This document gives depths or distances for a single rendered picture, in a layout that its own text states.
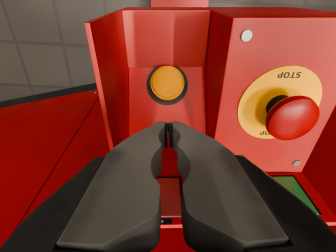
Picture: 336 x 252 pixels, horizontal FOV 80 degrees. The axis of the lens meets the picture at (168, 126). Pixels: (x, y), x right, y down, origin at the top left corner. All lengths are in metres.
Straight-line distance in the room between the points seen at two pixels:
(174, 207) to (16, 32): 1.04
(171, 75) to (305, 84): 0.13
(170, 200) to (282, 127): 0.12
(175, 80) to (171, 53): 0.03
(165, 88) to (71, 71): 0.88
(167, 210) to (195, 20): 0.19
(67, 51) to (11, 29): 0.23
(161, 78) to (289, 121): 0.13
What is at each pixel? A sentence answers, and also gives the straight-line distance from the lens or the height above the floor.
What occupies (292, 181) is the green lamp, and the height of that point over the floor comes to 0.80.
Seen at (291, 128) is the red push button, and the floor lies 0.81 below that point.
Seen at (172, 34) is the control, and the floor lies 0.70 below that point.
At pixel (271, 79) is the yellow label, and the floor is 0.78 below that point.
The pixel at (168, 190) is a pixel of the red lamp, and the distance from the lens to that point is 0.21.
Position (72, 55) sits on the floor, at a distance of 1.05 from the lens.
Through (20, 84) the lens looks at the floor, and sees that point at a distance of 1.23.
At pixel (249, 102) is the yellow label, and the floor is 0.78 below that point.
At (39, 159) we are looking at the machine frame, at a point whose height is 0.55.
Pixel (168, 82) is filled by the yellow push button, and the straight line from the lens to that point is 0.23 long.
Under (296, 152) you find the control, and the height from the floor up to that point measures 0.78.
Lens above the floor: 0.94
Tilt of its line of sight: 57 degrees down
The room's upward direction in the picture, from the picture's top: 178 degrees clockwise
